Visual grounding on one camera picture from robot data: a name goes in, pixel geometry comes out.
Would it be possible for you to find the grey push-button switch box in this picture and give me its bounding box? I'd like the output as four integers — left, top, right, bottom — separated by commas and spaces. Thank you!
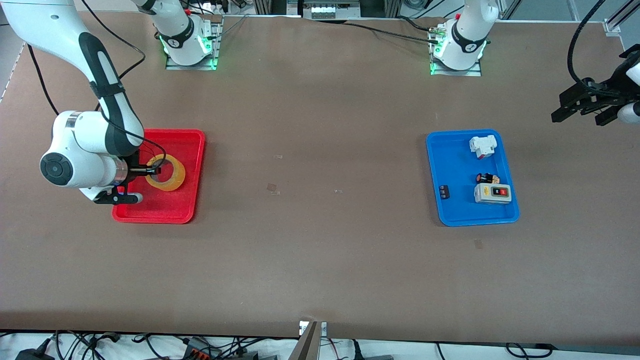
473, 183, 513, 205

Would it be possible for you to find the blue plastic tray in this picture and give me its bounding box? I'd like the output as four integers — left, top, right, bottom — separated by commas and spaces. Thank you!
425, 129, 521, 227

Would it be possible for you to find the right gripper thick black cable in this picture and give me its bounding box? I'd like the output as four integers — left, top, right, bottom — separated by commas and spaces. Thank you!
27, 0, 147, 116

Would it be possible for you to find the black cable on table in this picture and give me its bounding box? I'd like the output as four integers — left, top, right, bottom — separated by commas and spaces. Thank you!
344, 21, 441, 43

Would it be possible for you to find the left gripper thick black cable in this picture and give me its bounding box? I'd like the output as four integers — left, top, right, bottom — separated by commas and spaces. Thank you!
566, 0, 608, 96

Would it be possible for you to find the yellow tape roll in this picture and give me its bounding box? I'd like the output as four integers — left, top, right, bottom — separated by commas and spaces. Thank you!
145, 154, 186, 192

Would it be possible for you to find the white power strip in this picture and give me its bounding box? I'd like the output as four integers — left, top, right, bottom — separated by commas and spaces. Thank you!
190, 2, 226, 15

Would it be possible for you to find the black power adapter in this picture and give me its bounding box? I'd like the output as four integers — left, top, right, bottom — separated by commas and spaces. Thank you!
15, 346, 56, 360

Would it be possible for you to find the gripper thick black cable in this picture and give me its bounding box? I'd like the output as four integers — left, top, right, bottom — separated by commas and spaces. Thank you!
566, 0, 608, 96
27, 0, 147, 116

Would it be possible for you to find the aluminium camera post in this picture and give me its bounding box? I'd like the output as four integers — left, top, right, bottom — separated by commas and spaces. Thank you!
289, 320, 328, 360

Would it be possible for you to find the white terminal strip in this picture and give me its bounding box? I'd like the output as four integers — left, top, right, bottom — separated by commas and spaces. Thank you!
310, 5, 361, 20

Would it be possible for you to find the aluminium rack frame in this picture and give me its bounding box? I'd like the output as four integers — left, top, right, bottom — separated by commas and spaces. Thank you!
252, 0, 401, 21

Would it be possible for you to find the aluminium frame profile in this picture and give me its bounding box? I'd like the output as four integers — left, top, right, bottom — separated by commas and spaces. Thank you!
602, 0, 640, 36

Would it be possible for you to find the orange black connector block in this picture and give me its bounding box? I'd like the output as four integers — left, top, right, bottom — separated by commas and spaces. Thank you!
182, 337, 223, 360

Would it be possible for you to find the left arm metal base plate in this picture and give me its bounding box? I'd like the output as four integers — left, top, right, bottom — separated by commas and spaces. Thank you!
430, 50, 483, 77

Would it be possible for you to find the white circuit breaker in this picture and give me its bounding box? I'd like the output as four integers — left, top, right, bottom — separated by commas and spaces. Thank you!
469, 135, 498, 160

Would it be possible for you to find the thin black sensor wire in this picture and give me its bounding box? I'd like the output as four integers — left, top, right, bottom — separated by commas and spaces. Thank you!
125, 131, 168, 173

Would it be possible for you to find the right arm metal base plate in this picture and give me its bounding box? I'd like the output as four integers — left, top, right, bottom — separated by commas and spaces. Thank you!
165, 17, 224, 71

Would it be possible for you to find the red plastic tray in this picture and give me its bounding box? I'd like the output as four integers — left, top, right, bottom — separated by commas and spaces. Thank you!
112, 128, 206, 224

